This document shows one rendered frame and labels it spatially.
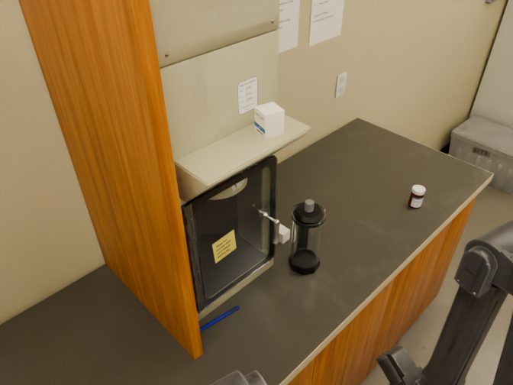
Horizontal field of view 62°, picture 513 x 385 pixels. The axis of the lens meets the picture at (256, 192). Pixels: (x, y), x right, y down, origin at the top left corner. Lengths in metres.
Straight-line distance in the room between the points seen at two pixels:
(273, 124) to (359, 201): 0.84
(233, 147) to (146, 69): 0.32
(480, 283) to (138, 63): 0.58
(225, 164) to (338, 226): 0.80
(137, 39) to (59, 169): 0.71
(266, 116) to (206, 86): 0.15
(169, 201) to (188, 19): 0.34
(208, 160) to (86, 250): 0.72
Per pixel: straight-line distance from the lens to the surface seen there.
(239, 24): 0.93
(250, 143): 0.96
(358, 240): 1.57
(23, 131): 1.25
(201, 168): 0.89
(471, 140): 3.60
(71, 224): 1.44
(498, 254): 0.63
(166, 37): 0.83
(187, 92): 0.88
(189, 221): 1.03
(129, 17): 0.69
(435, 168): 2.02
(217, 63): 0.91
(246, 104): 1.01
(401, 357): 0.97
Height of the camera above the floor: 2.02
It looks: 38 degrees down
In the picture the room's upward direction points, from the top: 1 degrees counter-clockwise
